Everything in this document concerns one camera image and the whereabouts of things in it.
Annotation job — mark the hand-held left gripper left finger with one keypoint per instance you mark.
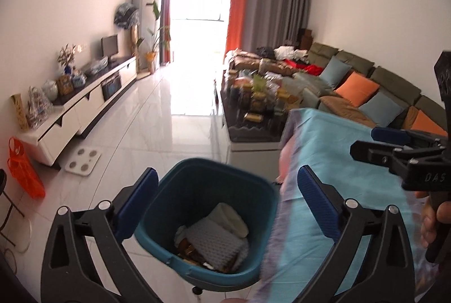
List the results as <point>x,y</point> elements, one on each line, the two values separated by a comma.
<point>141,197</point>

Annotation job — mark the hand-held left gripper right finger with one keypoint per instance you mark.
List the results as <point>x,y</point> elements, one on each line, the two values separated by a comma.
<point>317,204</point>

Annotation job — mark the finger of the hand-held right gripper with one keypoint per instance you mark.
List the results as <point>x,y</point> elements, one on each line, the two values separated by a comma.
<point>373,151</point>
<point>391,135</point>

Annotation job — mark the teal trash bin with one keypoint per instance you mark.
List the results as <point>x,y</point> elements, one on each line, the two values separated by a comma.
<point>169,183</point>

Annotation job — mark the person's right hand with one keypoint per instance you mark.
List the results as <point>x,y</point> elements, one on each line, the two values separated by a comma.
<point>428,222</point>

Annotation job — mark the blue cushion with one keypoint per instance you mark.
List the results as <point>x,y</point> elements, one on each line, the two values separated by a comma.
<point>380,109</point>
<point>334,72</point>

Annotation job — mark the orange cushion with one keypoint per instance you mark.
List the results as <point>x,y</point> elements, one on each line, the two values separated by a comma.
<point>424,123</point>
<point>356,90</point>

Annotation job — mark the blue printed tablecloth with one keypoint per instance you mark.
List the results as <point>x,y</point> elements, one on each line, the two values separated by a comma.
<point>334,155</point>

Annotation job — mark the brown sofa throw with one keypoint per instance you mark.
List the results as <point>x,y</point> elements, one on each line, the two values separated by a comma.
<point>345,109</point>

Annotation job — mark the green sectional sofa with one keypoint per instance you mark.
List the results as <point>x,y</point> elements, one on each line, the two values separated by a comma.
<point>391,81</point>

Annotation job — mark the white body scale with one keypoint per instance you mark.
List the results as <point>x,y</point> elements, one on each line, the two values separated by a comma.
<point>82,162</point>

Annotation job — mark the coffee table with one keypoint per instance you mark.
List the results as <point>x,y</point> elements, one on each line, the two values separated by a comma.
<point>250,141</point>

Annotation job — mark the white tv cabinet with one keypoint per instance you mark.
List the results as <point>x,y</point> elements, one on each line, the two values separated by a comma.
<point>88,106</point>

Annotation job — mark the red cloth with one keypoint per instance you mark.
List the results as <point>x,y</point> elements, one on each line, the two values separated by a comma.
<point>306,68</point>

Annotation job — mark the orange mesh bag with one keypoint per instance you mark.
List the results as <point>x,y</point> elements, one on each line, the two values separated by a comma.
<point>26,172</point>

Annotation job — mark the brown wooden box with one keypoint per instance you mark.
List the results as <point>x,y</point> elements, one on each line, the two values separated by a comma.
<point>305,39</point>

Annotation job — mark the white clothes pile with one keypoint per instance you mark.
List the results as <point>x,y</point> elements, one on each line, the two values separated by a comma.
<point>289,52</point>

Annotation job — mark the blue and white ceramic jar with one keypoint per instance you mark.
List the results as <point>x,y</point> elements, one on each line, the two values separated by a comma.
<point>78,79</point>

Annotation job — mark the plastic wrapped gift basket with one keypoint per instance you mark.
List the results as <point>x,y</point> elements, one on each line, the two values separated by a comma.
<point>38,109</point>

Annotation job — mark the tall plant in yellow pot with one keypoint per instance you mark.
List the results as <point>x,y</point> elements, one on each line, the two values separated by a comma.
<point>151,58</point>

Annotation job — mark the plastic wrapped tray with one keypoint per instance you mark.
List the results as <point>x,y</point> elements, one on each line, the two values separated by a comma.
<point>96,65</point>

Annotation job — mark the black clothes pile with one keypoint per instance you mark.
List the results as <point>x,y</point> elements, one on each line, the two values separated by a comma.
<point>265,51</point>

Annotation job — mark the yellow gift box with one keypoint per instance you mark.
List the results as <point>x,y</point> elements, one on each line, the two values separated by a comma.
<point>20,113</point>

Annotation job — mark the black monitor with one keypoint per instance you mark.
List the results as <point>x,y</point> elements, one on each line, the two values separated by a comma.
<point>110,46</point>

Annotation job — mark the flowers in blue vase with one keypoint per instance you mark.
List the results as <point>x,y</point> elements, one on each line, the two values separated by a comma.
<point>67,56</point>

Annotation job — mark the orange and grey curtain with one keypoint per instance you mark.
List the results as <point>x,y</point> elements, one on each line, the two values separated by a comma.
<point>267,7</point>
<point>165,7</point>

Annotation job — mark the covered standing fan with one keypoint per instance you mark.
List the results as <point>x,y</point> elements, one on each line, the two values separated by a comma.
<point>126,16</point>

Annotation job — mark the bright window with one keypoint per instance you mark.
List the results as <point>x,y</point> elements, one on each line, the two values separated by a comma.
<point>201,0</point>

